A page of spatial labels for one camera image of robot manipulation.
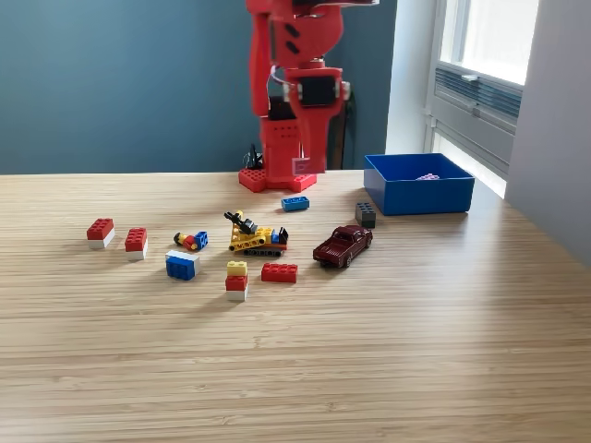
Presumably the grey pleated window blind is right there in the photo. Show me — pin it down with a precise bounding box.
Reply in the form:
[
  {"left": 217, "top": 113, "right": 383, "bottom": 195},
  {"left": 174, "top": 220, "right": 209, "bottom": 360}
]
[{"left": 434, "top": 64, "right": 524, "bottom": 122}]

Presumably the red and white brick stack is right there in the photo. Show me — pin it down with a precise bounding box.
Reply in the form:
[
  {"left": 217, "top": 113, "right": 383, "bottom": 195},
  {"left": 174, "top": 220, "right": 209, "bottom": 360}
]
[
  {"left": 86, "top": 217, "right": 116, "bottom": 251},
  {"left": 124, "top": 227, "right": 149, "bottom": 262}
]

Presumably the blue plastic bin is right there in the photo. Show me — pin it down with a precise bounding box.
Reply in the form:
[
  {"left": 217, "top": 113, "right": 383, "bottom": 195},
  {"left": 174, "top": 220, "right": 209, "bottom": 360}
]
[{"left": 363, "top": 152, "right": 476, "bottom": 217}]

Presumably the yellow red white brick stack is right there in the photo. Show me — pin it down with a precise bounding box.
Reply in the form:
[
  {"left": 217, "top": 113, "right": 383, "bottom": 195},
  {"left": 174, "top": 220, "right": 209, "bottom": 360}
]
[{"left": 224, "top": 260, "right": 249, "bottom": 303}]

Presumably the dark folded chair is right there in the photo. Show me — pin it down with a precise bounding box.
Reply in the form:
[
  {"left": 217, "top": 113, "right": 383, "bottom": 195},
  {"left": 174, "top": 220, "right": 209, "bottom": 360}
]
[{"left": 322, "top": 81, "right": 357, "bottom": 171}]

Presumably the red long brick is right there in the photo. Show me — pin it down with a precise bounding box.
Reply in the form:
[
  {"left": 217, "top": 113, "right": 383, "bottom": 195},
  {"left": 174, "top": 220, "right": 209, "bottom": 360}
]
[{"left": 260, "top": 262, "right": 299, "bottom": 284}]

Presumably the dark red toy car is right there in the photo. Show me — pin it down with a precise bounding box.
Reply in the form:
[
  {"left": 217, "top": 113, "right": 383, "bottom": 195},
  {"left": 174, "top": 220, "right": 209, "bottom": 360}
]
[{"left": 312, "top": 224, "right": 374, "bottom": 269}]

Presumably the small yellow toy digger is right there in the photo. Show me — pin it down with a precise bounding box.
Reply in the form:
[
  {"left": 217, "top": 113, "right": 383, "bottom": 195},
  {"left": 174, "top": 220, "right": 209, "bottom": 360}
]
[{"left": 223, "top": 210, "right": 290, "bottom": 257}]

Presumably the white window frame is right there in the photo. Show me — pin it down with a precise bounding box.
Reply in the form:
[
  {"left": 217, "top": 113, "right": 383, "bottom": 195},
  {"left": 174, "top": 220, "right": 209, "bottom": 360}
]
[{"left": 422, "top": 0, "right": 540, "bottom": 199}]

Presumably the toy figure red blue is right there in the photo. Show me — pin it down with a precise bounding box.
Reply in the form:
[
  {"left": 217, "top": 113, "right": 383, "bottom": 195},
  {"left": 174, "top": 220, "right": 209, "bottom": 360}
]
[{"left": 173, "top": 230, "right": 210, "bottom": 252}]

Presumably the dark grey brick stack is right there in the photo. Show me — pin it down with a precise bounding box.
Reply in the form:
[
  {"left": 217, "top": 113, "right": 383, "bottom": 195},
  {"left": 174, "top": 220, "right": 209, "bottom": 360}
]
[{"left": 354, "top": 201, "right": 377, "bottom": 230}]

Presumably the blue and white brick stack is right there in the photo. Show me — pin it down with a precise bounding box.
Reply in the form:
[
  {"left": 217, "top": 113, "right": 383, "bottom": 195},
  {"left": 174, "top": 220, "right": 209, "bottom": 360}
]
[{"left": 164, "top": 249, "right": 202, "bottom": 281}]

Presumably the small pink brick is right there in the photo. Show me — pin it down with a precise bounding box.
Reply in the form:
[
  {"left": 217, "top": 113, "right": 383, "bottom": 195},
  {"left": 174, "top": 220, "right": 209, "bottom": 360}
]
[{"left": 292, "top": 156, "right": 320, "bottom": 175}]

